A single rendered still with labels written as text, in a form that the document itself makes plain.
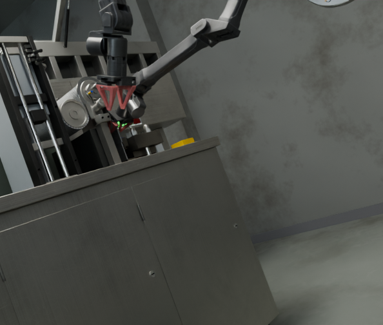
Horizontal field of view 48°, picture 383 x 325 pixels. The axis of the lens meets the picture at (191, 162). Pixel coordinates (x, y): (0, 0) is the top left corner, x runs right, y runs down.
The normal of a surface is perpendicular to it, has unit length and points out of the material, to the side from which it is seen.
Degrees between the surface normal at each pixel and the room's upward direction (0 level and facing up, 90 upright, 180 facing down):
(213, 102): 90
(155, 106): 90
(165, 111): 90
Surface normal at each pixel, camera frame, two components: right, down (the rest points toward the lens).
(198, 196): 0.69, -0.29
